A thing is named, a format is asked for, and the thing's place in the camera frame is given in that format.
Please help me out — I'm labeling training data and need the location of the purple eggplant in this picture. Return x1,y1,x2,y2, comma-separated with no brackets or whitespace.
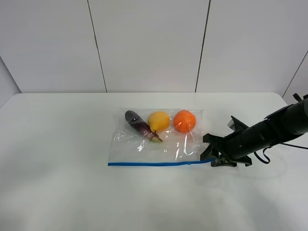
125,110,163,143

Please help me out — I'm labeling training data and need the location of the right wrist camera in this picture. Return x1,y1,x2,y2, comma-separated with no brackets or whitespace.
228,116,249,132

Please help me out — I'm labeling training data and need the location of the yellow pear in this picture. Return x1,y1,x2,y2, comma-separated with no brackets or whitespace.
148,111,170,132

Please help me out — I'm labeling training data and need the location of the orange fruit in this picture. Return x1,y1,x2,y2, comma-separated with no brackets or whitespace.
173,110,197,133

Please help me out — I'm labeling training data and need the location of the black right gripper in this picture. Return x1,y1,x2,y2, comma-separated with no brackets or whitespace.
200,131,254,167

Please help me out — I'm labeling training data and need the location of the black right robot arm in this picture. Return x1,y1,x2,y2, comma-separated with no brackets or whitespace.
200,93,308,167

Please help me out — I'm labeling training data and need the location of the clear zip bag blue zipper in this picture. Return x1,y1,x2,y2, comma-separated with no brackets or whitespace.
108,108,207,167

